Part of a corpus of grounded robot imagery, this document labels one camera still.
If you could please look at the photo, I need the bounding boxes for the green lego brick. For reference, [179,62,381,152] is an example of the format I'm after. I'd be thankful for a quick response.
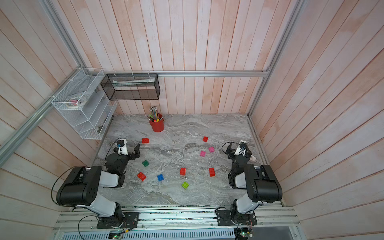
[142,160,149,167]

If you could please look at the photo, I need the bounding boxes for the blue lego brick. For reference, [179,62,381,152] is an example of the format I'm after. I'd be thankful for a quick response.
[157,174,164,182]

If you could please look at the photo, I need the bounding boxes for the lime lego brick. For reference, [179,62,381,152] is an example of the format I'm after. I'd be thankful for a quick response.
[182,182,189,190]

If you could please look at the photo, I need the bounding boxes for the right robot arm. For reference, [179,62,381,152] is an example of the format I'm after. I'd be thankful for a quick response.
[223,141,283,225]

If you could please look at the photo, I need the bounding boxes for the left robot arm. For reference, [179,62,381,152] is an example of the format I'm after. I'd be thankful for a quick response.
[56,139,140,231]

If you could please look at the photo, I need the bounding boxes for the red pen cup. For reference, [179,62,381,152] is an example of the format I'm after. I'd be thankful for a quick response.
[149,114,165,133]

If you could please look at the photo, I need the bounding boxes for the pens in cup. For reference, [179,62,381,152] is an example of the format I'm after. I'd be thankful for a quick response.
[148,106,163,122]

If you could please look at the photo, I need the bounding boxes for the black mesh basket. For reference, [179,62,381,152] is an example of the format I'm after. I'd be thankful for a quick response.
[101,73,161,101]

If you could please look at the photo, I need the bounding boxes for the tape roll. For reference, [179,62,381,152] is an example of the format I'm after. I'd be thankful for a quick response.
[66,96,84,109]

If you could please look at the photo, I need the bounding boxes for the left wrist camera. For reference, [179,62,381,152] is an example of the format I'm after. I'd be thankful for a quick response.
[116,138,127,152]

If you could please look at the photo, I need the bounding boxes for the white wire shelf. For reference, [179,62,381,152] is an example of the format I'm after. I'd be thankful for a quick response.
[52,68,117,140]

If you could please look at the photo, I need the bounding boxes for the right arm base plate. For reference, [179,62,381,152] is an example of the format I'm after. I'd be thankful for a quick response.
[215,209,258,226]

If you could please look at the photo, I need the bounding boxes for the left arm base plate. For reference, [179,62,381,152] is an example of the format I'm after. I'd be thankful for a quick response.
[97,212,140,229]

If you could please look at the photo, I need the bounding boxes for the aluminium rail front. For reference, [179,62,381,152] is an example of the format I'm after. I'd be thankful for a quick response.
[53,203,301,233]

